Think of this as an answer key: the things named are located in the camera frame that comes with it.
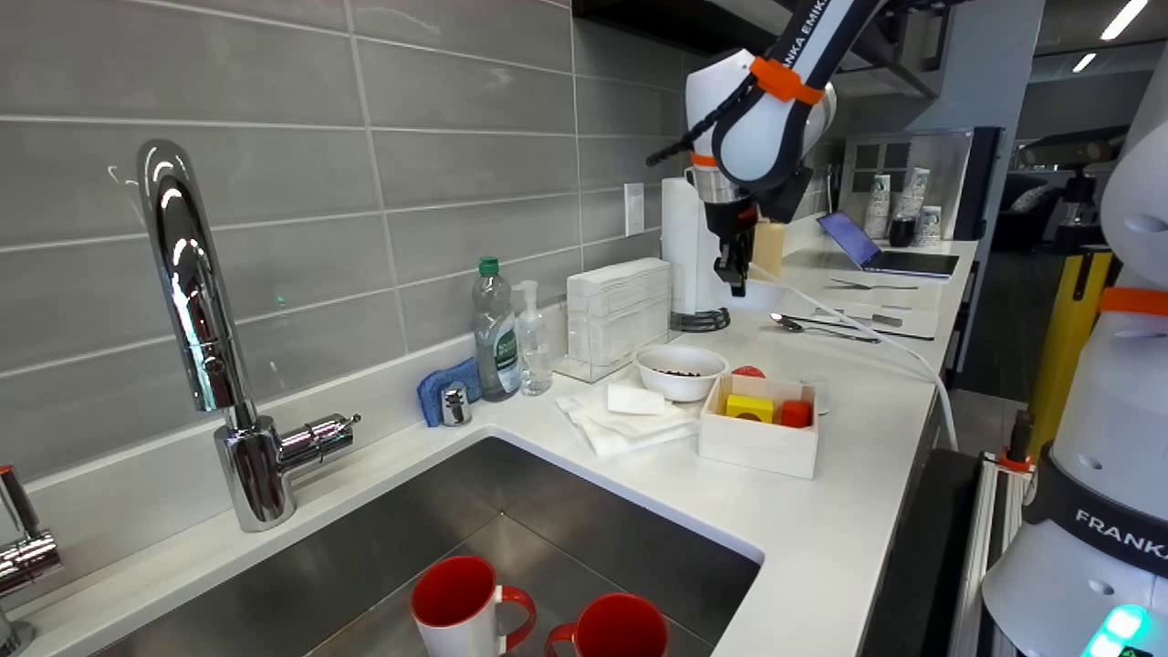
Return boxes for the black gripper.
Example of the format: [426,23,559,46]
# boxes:
[708,199,760,296]

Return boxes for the robot arm silver orange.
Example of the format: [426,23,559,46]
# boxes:
[651,0,881,296]

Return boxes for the white paper towel roll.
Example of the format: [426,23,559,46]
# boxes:
[660,178,725,315]

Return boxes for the black paper towel holder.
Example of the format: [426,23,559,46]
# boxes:
[669,307,729,331]

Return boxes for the metal spoon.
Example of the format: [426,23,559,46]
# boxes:
[769,309,883,342]

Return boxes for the stack of white paper towels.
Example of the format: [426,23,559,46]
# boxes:
[567,259,673,367]

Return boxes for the white receiving bowl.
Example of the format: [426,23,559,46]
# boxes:
[635,342,725,406]

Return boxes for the yellow toy block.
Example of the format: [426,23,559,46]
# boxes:
[722,393,777,423]

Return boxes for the laptop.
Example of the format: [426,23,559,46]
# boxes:
[816,213,957,279]

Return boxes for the red toy block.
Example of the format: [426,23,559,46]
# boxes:
[777,399,815,427]

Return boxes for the white folded napkin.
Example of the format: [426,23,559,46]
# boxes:
[559,384,693,461]

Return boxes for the wooden box white rim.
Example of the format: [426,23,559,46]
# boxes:
[698,371,822,478]

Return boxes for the clear pump bottle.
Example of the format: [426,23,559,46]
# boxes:
[514,280,550,399]

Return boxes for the dish soap bottle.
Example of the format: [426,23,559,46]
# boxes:
[475,254,523,403]

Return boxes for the blue sponge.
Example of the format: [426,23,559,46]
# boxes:
[416,356,483,427]

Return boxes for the red white mug front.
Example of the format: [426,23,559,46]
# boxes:
[542,591,669,657]

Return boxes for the red white mug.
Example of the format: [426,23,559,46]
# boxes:
[410,554,535,657]
[542,591,669,657]

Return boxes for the red white mug lower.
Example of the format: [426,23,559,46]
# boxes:
[410,554,535,657]

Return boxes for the chrome kitchen faucet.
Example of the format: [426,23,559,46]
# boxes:
[140,139,361,532]

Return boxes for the white cable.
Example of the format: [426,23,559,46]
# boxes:
[752,259,963,451]

